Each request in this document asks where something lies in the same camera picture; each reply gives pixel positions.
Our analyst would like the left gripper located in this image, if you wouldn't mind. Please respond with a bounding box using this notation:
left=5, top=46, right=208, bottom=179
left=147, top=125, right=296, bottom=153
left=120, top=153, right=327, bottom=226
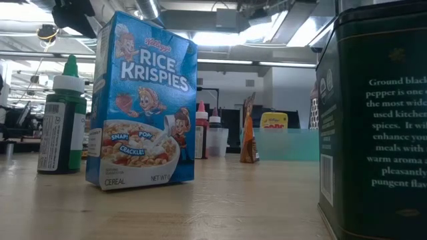
left=51, top=0, right=98, bottom=39

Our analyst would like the pink cap colouring bottle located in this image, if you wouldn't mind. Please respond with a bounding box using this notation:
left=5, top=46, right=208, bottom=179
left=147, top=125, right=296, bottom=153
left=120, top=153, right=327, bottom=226
left=195, top=99, right=211, bottom=160

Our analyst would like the yellow Corn Pops box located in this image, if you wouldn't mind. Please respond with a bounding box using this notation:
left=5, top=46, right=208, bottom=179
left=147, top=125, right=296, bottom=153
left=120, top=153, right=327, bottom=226
left=260, top=111, right=289, bottom=130

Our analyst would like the blue Rice Krispies box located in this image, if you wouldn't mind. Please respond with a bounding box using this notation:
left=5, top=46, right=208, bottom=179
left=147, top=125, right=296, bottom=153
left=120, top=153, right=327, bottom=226
left=85, top=10, right=198, bottom=191

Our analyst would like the green food colouring bottle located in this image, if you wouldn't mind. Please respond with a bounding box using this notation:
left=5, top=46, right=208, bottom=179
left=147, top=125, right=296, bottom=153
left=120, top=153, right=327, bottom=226
left=37, top=55, right=87, bottom=175

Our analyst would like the clear plastic container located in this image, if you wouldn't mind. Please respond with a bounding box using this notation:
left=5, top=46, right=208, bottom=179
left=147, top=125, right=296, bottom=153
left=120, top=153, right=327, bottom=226
left=205, top=127, right=230, bottom=158

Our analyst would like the orange brown snack packet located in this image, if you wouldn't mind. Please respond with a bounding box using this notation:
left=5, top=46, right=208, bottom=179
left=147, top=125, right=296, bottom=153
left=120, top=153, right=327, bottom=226
left=240, top=92, right=261, bottom=164

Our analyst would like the green plastic tray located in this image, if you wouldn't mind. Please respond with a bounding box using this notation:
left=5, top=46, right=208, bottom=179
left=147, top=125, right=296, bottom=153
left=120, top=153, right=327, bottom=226
left=239, top=128, right=320, bottom=163

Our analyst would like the dark ground pepper tin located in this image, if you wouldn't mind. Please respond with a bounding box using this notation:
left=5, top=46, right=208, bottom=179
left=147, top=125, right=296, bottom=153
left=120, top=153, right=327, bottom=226
left=315, top=0, right=427, bottom=240

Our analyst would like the black hanging camera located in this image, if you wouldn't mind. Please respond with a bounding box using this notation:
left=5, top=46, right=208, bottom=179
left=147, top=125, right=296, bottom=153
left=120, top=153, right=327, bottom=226
left=35, top=23, right=61, bottom=43

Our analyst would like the pink handled box grater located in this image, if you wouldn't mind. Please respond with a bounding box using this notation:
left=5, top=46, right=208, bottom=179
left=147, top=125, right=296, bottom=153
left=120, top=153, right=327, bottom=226
left=309, top=81, right=320, bottom=130

